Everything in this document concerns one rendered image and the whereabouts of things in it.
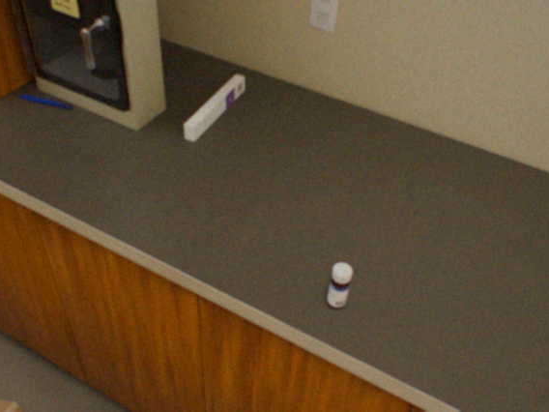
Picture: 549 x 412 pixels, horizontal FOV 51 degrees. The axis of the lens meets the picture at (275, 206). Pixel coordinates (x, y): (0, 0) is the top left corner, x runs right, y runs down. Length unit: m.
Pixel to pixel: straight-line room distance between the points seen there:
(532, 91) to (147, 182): 0.87
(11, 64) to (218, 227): 0.73
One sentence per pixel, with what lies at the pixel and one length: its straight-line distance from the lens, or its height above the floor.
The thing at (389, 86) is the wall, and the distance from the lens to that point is 1.53.
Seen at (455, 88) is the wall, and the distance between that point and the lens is 1.48.
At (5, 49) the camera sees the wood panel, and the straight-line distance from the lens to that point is 1.61.
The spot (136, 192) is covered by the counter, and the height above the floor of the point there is 0.94.
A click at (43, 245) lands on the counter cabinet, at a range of 1.49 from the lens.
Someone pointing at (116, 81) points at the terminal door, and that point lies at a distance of 1.37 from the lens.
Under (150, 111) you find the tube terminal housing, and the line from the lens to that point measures 1.45.
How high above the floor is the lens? 1.78
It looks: 43 degrees down
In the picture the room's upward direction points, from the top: 4 degrees clockwise
